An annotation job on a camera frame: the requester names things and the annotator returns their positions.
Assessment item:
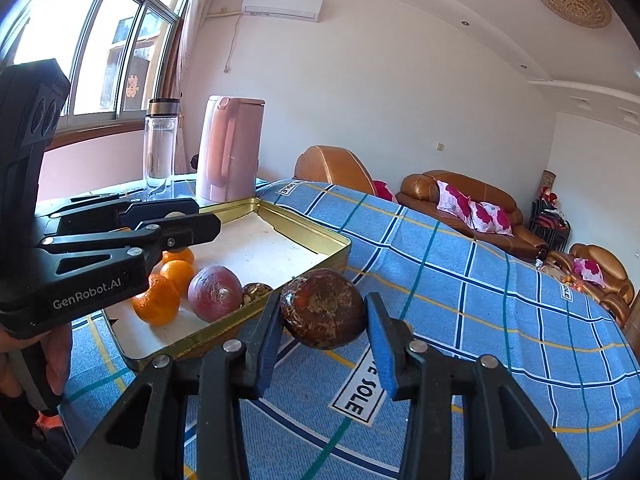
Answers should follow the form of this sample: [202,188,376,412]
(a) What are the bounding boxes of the orange fruit front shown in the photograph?
[162,248,195,264]

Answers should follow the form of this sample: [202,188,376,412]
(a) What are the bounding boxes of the pink floral pillow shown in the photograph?
[437,180,473,228]
[470,202,513,236]

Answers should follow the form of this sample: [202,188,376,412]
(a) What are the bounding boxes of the brown leather armchair right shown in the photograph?
[544,243,634,328]

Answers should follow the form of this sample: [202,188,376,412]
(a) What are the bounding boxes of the clear glass water bottle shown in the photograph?
[142,98,179,200]

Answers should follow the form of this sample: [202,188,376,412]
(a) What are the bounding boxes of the gold metal tin box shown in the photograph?
[103,198,352,372]

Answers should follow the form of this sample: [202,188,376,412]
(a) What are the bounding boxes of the purple red onion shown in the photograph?
[188,264,243,323]

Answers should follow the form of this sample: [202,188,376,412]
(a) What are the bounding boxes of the window with frame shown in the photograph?
[1,0,188,136]

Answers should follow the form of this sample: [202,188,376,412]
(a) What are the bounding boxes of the pink floral pillow armchair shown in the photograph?
[573,258,604,288]

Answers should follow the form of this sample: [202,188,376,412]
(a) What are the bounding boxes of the dark mangosteen front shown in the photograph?
[242,282,272,307]

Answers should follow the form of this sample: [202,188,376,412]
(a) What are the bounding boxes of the white wall air conditioner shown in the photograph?
[241,0,323,23]

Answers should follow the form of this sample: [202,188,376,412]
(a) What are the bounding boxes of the stacked dark chairs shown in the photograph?
[528,186,572,252]

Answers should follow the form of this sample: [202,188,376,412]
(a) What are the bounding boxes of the brown leather three-seat sofa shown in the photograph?
[396,170,548,263]

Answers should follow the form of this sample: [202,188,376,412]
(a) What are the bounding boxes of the dark mangosteen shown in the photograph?
[279,268,367,350]
[242,282,272,307]
[165,211,186,219]

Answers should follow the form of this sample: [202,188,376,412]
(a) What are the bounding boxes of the pink floral pillow left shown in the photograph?
[437,180,473,228]

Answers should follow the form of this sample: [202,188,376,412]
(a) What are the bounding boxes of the pink floral pillow right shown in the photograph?
[470,202,513,236]

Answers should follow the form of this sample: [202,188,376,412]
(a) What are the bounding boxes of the pink curtain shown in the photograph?
[170,0,214,174]

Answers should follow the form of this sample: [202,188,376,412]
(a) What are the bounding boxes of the dark mangosteen back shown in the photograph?
[279,268,367,350]

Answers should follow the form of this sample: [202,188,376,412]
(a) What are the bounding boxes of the pink electric kettle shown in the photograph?
[195,96,265,204]

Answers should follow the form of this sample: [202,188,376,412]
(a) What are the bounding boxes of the brown leather armchair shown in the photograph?
[294,145,376,195]
[544,243,634,328]

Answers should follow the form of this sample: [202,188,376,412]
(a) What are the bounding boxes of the orange fruit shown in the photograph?
[131,274,181,326]
[160,260,195,297]
[162,248,195,264]

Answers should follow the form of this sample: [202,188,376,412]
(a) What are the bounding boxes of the brown leather armchair left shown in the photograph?
[294,145,376,195]

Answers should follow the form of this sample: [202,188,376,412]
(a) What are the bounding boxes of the blue plaid tablecloth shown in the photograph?
[62,178,640,480]

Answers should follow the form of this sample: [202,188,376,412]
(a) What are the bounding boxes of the person's left hand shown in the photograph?
[1,324,73,398]

